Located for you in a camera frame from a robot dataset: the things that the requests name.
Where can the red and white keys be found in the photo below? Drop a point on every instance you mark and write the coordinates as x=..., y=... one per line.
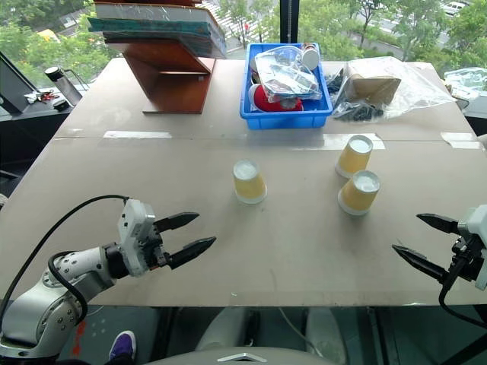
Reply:
x=38, y=97

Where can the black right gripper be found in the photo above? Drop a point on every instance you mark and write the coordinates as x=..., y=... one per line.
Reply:
x=466, y=262

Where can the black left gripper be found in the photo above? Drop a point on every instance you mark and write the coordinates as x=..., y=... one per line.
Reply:
x=155, y=249

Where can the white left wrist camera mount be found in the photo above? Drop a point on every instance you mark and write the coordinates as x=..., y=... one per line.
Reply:
x=133, y=232

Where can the grey rounded robot leg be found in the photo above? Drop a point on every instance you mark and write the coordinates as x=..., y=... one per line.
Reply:
x=224, y=329
x=325, y=334

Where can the large clear plastic bag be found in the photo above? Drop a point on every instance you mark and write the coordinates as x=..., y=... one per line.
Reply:
x=418, y=87

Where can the red round object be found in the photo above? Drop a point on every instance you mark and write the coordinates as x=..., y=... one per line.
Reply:
x=262, y=99

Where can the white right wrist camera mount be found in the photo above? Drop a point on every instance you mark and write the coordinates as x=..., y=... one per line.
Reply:
x=475, y=224

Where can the clear bag of small items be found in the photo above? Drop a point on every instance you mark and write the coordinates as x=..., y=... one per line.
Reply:
x=285, y=76

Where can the yellow paper cup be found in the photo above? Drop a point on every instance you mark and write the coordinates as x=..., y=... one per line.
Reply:
x=249, y=186
x=357, y=195
x=354, y=159

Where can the blue plastic bin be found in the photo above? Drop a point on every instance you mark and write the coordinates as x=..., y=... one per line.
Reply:
x=283, y=118

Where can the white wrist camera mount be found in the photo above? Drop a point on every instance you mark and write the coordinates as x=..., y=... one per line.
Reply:
x=133, y=232
x=475, y=224

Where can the brown wooden shelf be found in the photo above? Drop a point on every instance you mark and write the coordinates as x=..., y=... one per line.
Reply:
x=179, y=83

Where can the brown cardboard box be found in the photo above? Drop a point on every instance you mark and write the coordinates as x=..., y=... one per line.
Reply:
x=374, y=88

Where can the pile of black small parts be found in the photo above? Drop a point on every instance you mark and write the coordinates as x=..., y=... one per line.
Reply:
x=357, y=112

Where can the black window frame post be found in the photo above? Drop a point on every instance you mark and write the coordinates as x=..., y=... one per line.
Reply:
x=288, y=21

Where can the clear plastic packaging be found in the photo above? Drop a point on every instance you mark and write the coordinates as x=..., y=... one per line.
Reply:
x=466, y=81

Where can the black drink bottle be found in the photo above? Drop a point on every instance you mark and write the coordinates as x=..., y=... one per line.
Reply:
x=62, y=85

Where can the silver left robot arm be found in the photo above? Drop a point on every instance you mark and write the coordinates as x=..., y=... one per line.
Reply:
x=49, y=300

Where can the small black round object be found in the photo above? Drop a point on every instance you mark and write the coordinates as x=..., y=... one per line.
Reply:
x=61, y=105

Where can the purple shoe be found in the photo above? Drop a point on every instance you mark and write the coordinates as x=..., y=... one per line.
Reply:
x=123, y=346

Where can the white capped bottle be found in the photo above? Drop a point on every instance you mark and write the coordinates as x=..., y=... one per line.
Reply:
x=310, y=58

